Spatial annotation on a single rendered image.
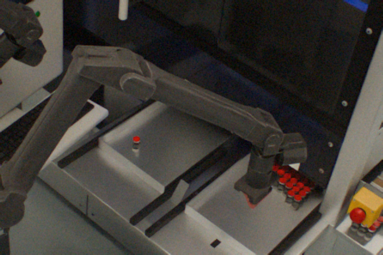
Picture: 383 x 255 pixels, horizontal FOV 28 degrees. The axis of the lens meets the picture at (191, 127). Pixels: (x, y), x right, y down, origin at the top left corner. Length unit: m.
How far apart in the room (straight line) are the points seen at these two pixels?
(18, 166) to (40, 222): 1.64
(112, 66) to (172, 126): 0.91
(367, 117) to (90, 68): 0.76
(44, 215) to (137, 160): 1.07
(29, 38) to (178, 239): 0.65
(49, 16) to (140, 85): 0.99
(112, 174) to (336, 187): 0.62
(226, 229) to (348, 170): 0.36
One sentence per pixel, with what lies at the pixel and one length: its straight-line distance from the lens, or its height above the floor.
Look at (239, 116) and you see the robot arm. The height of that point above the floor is 1.40.
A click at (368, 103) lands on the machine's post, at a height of 1.32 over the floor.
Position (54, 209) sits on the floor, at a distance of 3.25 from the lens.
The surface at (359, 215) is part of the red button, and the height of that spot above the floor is 1.01.
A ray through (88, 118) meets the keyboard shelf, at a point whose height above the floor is 0.80.
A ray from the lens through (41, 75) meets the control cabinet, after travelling 2.52.
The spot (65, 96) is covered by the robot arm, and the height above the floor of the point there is 1.50.
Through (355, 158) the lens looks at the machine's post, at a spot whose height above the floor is 1.14.
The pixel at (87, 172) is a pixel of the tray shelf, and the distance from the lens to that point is 2.19.
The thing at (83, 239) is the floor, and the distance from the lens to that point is 3.15.
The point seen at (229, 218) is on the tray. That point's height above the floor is 0.88.
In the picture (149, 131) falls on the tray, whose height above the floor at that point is 0.88.
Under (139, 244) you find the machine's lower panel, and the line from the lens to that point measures 2.93.
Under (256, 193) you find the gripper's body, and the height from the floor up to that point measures 1.18.
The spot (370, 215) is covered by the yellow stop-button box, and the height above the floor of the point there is 1.01.
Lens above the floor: 2.48
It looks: 43 degrees down
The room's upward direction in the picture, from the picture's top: 9 degrees clockwise
